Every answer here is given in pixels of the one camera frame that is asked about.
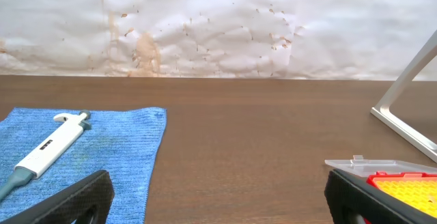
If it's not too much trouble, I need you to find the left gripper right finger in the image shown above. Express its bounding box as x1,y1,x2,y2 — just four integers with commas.
324,168,437,224

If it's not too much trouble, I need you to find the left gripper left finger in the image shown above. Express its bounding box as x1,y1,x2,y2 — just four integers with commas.
0,169,115,224

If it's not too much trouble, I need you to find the white pipette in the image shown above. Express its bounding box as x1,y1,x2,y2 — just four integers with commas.
0,109,92,203

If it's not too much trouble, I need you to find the blue cloth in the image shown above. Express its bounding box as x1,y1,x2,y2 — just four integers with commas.
0,107,168,224

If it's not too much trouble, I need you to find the red and yellow tip box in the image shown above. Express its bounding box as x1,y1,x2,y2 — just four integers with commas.
324,154,437,224

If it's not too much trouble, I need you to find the white and blue stand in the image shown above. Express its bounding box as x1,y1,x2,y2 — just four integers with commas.
370,29,437,163

